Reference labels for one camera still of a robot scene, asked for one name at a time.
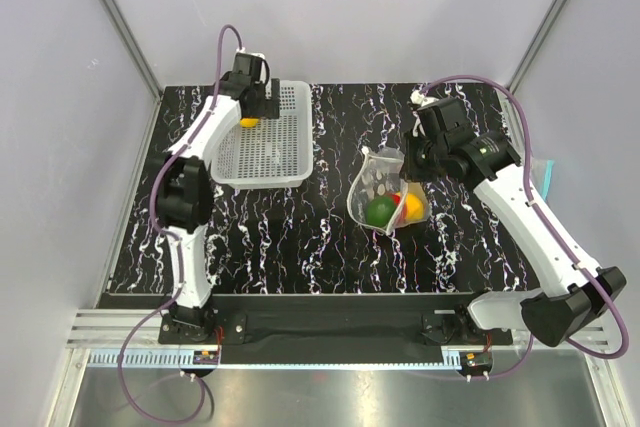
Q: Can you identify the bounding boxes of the left aluminium frame post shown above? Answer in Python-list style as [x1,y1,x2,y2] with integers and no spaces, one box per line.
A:
[74,0,162,98]

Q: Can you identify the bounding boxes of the right aluminium frame post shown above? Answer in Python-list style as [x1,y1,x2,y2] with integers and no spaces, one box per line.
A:
[504,0,601,98]

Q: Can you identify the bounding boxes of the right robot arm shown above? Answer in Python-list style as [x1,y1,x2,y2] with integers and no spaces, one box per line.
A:
[400,92,627,347]

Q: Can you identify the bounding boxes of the yellow orange fruit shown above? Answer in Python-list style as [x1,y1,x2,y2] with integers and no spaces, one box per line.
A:
[239,118,259,128]

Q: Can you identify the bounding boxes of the white slotted cable duct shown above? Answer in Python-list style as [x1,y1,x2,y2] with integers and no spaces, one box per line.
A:
[88,347,462,371]

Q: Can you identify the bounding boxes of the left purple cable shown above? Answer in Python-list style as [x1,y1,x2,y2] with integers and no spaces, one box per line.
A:
[115,24,246,423]

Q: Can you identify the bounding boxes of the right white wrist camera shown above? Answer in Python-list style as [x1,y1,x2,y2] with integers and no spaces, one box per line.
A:
[410,90,437,108]

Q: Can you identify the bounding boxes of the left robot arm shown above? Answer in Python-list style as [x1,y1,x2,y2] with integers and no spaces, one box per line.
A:
[149,49,280,343]

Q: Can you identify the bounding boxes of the clear dotted zip bag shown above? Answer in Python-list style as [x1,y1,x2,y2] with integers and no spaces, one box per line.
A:
[347,147,431,236]

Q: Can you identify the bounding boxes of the spare clear zip bags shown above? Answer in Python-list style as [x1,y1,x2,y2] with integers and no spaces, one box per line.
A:
[525,157,555,201]

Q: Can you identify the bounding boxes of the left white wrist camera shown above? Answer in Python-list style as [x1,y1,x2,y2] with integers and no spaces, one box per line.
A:
[233,51,270,83]

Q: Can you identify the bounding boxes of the green lime fruit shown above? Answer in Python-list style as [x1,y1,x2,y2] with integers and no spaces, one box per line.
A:
[365,195,396,228]

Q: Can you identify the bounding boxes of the purple cable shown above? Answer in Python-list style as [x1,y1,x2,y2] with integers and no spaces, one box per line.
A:
[419,74,630,381]
[115,24,246,423]

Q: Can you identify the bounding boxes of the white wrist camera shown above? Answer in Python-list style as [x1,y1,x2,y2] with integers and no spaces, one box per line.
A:
[233,51,270,83]
[410,90,437,108]

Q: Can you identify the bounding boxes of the aluminium frame post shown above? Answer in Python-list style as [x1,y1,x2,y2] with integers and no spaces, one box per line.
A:
[504,0,601,98]
[74,0,162,98]

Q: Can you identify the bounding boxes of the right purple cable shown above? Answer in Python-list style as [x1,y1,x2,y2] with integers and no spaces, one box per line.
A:
[419,74,630,381]

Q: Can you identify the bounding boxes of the white perforated plastic basket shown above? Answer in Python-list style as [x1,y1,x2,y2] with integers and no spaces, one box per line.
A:
[210,81,313,190]

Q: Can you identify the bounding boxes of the yellow lemon fruit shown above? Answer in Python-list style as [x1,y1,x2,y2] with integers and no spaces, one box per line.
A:
[403,192,426,223]

